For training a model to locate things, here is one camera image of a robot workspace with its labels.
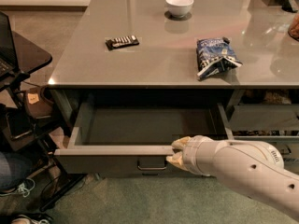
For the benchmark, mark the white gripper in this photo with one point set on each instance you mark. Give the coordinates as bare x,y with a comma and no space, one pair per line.
191,154

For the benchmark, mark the grey drawer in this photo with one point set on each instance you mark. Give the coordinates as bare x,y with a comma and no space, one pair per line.
134,141
265,118
286,145

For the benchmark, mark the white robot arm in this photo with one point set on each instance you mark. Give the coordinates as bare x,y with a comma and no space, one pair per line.
254,169

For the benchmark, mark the blue chip bag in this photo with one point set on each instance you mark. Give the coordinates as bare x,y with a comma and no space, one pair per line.
215,56

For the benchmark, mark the black snack bar package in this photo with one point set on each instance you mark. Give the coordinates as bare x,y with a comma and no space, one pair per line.
122,42

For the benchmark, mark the white ceramic bowl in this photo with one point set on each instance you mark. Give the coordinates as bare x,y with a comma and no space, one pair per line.
179,8

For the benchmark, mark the brown bag with tag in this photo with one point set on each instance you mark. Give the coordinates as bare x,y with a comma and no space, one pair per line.
38,102

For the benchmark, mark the person leg in jeans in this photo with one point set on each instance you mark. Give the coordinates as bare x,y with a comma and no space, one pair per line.
14,168

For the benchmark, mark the brown object table right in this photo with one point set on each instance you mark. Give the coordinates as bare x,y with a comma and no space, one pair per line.
294,28

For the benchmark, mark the white sneaker lower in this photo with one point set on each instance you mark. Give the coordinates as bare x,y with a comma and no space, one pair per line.
23,219

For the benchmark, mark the black laptop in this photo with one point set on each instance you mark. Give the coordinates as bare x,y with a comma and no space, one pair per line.
8,56

